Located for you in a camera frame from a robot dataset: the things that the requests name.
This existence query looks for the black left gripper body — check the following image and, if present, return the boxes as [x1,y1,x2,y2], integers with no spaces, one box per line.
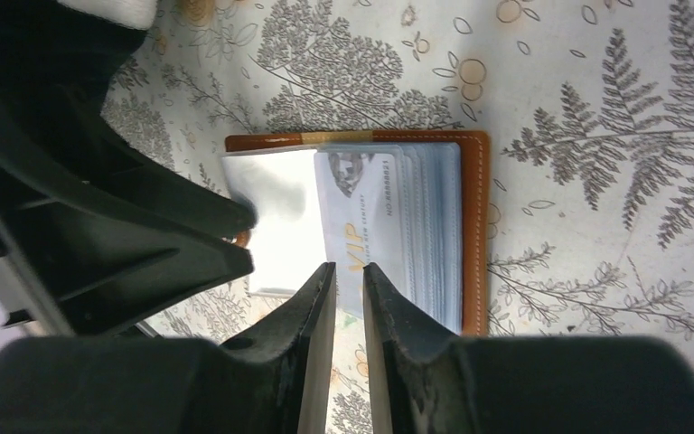
[0,0,147,163]

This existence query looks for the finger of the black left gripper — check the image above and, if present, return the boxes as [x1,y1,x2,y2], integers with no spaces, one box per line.
[0,95,256,238]
[0,166,253,335]

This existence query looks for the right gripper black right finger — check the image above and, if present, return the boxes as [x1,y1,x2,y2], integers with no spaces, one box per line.
[363,263,694,433]

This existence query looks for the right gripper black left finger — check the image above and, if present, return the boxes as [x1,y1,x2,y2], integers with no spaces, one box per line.
[0,263,336,433]

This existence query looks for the brown leather card holder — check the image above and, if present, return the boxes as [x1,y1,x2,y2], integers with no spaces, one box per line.
[224,129,491,336]

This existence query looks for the white VIP card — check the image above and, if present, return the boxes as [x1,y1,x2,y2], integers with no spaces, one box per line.
[314,151,409,318]

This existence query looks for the black white checkered blanket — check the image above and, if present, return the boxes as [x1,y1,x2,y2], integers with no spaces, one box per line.
[59,0,158,30]

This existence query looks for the floral patterned table mat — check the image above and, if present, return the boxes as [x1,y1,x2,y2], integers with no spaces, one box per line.
[101,0,694,434]

